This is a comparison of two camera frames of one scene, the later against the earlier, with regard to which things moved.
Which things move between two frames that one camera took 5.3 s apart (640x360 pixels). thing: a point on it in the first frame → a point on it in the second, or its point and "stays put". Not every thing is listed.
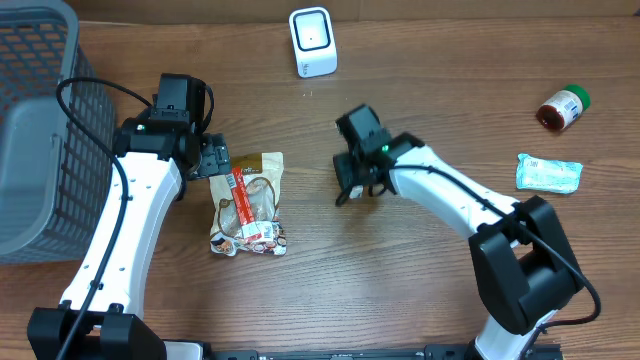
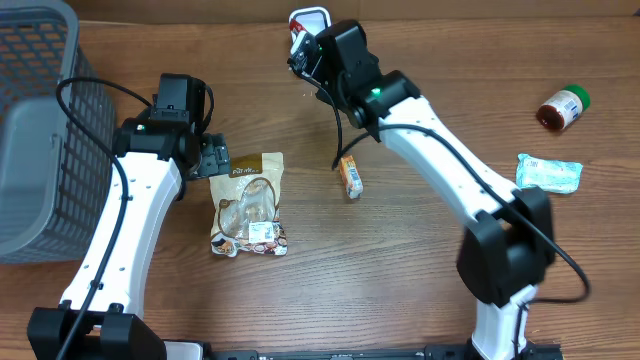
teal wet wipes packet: x=547 y=174 stays put
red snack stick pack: x=250 y=228 → x=296 y=26
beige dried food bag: x=245 y=207 stays put
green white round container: x=563 y=108 stays put
